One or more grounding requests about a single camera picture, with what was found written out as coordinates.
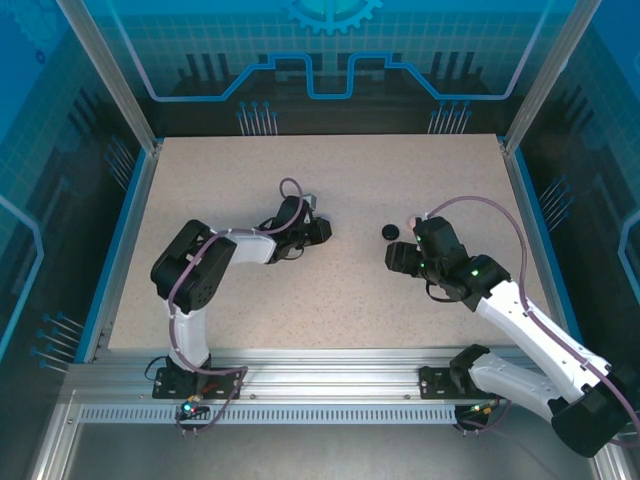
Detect grey metal shelf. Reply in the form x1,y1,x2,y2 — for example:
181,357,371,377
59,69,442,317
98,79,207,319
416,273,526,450
29,389,631,480

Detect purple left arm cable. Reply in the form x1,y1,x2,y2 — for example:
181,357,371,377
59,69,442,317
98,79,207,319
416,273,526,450
167,177,307,439

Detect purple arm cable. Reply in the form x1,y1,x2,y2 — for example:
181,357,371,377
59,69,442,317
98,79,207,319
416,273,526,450
427,195,640,449
167,177,307,439

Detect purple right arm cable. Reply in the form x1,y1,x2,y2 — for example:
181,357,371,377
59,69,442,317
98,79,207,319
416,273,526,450
427,195,640,449

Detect aluminium and blue side rail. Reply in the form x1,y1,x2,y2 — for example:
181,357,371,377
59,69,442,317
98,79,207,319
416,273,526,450
499,137,601,364
73,139,164,364

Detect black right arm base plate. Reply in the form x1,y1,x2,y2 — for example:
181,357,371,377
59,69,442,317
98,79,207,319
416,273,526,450
418,364,501,401

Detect long aluminium base rail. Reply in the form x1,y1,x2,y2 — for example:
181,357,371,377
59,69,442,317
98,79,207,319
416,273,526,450
67,346,601,402

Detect slotted grey cable duct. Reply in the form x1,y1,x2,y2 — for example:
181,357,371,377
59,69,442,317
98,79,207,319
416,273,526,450
78,405,459,426

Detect aluminium frame post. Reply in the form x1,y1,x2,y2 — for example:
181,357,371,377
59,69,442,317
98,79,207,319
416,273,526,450
54,0,164,154
502,0,604,154

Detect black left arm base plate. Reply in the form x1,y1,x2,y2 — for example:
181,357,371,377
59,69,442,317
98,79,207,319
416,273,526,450
152,367,245,401

